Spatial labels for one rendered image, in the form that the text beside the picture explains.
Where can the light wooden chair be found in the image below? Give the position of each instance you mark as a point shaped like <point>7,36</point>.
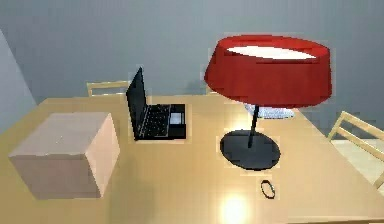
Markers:
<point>360,136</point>
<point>106,86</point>

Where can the pale pink cardboard box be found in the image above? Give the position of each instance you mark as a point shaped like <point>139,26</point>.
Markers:
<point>63,150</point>

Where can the black open laptop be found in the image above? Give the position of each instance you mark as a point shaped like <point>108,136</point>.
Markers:
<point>150,120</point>

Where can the red shade table lamp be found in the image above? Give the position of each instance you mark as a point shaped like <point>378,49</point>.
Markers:
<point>266,80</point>

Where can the light wooden table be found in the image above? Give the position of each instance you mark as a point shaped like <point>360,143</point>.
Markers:
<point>173,180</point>

